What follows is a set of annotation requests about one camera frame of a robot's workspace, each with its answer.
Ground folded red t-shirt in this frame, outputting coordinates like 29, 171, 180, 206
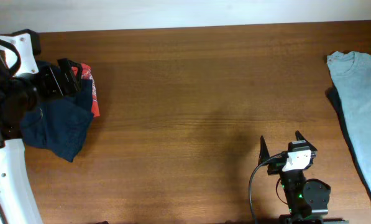
75, 63, 100, 118

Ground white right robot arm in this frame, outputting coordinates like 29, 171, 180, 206
259, 131, 331, 224

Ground dark garment under grey shirt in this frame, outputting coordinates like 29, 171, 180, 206
325, 86, 371, 201

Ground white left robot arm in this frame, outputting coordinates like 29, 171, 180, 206
0, 29, 82, 223

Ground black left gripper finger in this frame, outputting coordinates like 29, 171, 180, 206
39, 65, 65, 100
57, 58, 83, 95

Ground navy blue shorts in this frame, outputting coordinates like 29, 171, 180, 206
21, 94, 94, 162

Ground grey t-shirt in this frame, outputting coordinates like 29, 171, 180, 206
327, 51, 371, 193

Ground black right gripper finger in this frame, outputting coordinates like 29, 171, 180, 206
258, 136, 270, 165
295, 131, 317, 151

